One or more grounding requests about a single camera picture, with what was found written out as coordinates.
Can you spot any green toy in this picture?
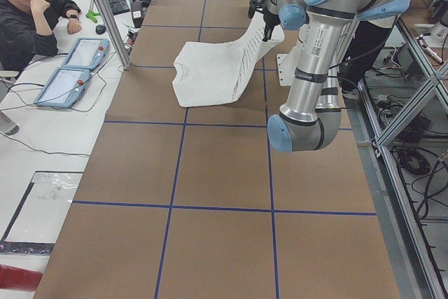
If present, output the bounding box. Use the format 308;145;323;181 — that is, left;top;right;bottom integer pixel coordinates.
85;10;100;24

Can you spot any lower blue teach pendant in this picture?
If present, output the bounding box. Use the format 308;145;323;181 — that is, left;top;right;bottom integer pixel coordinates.
34;67;90;109

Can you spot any upper blue teach pendant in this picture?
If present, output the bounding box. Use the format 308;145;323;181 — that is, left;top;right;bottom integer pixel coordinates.
62;38;110;71

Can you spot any seated person in black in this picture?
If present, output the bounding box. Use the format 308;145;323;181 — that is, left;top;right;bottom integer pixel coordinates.
1;0;82;71

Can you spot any blue teach pendant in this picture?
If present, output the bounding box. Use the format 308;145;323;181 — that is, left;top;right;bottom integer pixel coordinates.
34;67;90;109
62;38;110;71

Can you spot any red fire extinguisher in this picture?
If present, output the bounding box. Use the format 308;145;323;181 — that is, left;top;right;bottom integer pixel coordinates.
0;264;43;292

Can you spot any black computer mouse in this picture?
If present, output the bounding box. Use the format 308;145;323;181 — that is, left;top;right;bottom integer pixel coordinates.
95;25;106;35

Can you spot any clear plastic sheet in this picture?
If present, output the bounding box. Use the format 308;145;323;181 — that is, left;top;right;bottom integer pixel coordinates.
1;171;83;256

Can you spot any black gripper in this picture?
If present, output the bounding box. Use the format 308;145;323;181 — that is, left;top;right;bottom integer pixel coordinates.
262;8;280;42

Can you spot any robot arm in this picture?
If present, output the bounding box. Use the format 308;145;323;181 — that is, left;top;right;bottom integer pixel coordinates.
267;0;410;152

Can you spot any aluminium frame post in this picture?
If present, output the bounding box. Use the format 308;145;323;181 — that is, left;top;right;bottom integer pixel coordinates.
94;0;131;70

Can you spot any white camera pole with base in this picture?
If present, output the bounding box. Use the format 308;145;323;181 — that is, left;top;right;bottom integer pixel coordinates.
276;25;316;88

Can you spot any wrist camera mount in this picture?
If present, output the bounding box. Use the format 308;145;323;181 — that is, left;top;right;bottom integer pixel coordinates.
248;0;266;19

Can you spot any black keyboard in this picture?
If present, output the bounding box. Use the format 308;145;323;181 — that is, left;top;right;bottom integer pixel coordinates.
107;0;130;15

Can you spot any white printed t-shirt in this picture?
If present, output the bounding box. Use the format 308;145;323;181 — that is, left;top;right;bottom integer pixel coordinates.
172;13;285;108

